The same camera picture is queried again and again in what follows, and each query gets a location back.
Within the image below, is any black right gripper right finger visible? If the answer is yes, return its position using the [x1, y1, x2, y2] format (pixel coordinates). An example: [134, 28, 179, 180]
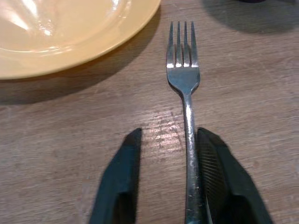
[197, 127, 274, 224]

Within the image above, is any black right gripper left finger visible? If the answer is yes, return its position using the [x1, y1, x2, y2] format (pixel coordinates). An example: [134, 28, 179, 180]
[87, 127, 142, 224]

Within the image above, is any silver metal fork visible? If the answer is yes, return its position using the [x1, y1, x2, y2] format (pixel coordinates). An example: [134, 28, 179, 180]
[166, 21, 207, 224]

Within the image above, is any yellow round plate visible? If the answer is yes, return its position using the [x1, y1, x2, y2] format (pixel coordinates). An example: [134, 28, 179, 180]
[0, 0, 162, 80]

